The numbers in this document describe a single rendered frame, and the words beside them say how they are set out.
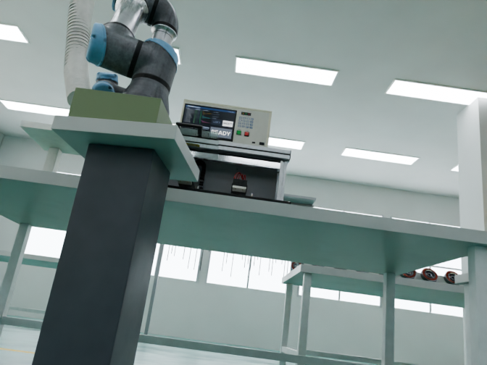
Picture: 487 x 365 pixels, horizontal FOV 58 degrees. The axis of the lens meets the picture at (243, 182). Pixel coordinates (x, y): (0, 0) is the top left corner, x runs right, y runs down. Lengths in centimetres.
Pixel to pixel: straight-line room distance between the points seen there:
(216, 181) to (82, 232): 111
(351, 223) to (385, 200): 749
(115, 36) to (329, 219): 94
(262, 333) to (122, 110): 724
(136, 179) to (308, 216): 71
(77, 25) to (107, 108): 227
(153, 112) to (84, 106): 20
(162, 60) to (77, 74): 185
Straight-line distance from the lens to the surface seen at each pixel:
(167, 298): 826
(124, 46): 134
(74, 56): 329
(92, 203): 116
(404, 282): 315
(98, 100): 126
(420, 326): 898
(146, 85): 129
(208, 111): 216
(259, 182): 216
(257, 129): 213
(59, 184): 171
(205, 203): 159
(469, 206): 578
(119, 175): 116
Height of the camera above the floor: 30
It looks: 18 degrees up
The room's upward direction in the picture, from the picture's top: 8 degrees clockwise
